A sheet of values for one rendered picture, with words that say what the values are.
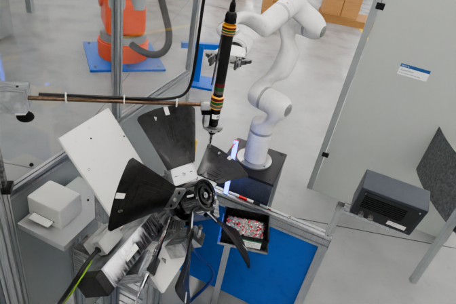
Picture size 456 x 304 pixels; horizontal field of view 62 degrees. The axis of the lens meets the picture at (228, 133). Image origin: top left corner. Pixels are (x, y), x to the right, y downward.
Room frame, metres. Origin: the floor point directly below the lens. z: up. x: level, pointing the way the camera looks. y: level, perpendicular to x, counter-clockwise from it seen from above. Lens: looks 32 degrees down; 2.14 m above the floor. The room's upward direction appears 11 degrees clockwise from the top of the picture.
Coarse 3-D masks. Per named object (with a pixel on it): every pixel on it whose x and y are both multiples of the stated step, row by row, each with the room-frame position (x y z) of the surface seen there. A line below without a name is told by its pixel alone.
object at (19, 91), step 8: (0, 88) 0.92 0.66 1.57; (8, 88) 0.92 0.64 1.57; (16, 88) 0.93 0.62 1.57; (24, 88) 0.94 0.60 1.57; (0, 96) 0.90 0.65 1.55; (8, 96) 0.90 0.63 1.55; (16, 96) 0.91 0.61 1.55; (24, 96) 0.92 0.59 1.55; (0, 104) 0.90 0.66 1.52; (8, 104) 0.90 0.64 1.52; (16, 104) 0.91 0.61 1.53; (24, 104) 0.92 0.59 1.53; (0, 112) 0.90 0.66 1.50; (8, 112) 0.90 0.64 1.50; (16, 112) 0.91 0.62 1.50; (24, 112) 0.92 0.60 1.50
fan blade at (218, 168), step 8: (208, 144) 1.38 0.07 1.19; (208, 152) 1.33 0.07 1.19; (216, 152) 1.35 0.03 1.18; (224, 152) 1.38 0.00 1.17; (208, 160) 1.28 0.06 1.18; (216, 160) 1.30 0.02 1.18; (224, 160) 1.32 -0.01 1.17; (232, 160) 1.35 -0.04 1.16; (200, 168) 1.21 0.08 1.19; (208, 168) 1.22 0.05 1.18; (216, 168) 1.24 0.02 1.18; (224, 168) 1.25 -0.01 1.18; (232, 168) 1.28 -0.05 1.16; (240, 168) 1.32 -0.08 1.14; (208, 176) 1.17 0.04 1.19; (216, 176) 1.18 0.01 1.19; (224, 176) 1.20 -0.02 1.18; (232, 176) 1.23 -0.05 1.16; (240, 176) 1.26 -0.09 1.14
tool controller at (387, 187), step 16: (368, 176) 1.29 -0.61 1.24; (384, 176) 1.30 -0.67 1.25; (368, 192) 1.23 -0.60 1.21; (384, 192) 1.23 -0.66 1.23; (400, 192) 1.24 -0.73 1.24; (416, 192) 1.25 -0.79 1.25; (352, 208) 1.27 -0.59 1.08; (368, 208) 1.24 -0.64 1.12; (384, 208) 1.22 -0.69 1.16; (400, 208) 1.19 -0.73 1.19; (416, 208) 1.18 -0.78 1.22; (384, 224) 1.23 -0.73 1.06; (400, 224) 1.21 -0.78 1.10; (416, 224) 1.19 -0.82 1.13
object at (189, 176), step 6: (174, 168) 1.08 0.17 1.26; (180, 168) 1.09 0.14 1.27; (186, 168) 1.09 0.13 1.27; (192, 168) 1.09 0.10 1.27; (174, 174) 1.07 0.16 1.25; (180, 174) 1.07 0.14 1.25; (186, 174) 1.08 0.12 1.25; (192, 174) 1.08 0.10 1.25; (174, 180) 1.06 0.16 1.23; (180, 180) 1.06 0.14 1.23; (186, 180) 1.06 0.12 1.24
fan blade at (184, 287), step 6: (192, 234) 0.90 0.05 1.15; (186, 258) 0.79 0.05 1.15; (186, 264) 0.78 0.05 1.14; (186, 270) 0.77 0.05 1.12; (180, 276) 0.73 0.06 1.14; (186, 276) 0.77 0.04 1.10; (180, 282) 0.72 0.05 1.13; (186, 282) 0.76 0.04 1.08; (180, 288) 0.71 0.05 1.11; (186, 288) 0.75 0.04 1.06; (180, 294) 0.70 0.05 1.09; (186, 300) 0.73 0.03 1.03
